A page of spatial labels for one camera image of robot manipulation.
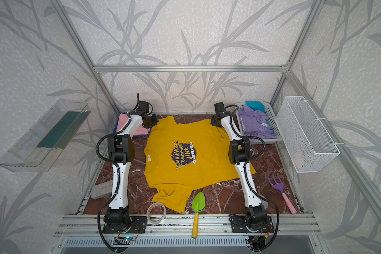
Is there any aluminium frame profile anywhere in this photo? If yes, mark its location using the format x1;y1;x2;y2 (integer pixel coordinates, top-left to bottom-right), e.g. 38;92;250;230
50;1;381;222

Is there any grey rectangular block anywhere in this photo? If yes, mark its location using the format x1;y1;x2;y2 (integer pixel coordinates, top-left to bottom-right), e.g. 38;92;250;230
91;181;113;200

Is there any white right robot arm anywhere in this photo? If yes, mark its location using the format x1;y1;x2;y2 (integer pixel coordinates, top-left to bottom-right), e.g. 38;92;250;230
211;102;267;231

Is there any purple t-shirt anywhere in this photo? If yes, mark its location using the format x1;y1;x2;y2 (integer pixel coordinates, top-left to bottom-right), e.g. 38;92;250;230
237;105;277;139

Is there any purple pink toy rake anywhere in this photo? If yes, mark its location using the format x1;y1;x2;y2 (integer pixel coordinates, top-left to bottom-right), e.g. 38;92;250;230
267;173;297;214

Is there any pink folded t-shirt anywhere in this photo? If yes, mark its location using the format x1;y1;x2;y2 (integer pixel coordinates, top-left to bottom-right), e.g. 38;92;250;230
116;114;150;138

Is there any white wire mesh basket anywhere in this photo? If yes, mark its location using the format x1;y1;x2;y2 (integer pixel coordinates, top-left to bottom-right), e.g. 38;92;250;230
276;96;340;173

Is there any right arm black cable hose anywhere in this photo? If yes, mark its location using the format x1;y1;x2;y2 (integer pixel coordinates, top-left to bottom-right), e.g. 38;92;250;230
223;104;280;251

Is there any grey plastic laundry basket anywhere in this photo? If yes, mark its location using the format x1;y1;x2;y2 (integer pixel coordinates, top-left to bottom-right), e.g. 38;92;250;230
236;102;282;145

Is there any clear tape roll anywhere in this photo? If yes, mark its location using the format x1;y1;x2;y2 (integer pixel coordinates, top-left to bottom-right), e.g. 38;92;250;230
146;203;167;224

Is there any blue folded t-shirt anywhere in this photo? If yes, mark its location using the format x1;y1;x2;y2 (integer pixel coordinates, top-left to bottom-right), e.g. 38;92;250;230
112;113;131;137

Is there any clear plastic wall shelf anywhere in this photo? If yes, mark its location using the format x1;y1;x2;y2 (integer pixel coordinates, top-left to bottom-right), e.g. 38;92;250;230
0;99;91;173

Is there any green toy trowel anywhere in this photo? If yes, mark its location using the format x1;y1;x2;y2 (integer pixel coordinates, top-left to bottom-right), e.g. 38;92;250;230
192;192;206;239

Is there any yellow printed t-shirt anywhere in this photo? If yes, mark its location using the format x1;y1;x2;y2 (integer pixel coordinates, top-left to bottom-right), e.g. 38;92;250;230
144;116;239;213

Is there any teal t-shirt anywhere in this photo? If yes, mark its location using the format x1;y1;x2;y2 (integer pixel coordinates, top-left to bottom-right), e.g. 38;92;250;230
245;101;265;113

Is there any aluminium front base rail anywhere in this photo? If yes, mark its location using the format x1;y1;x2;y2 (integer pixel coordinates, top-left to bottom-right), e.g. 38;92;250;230
54;214;322;237

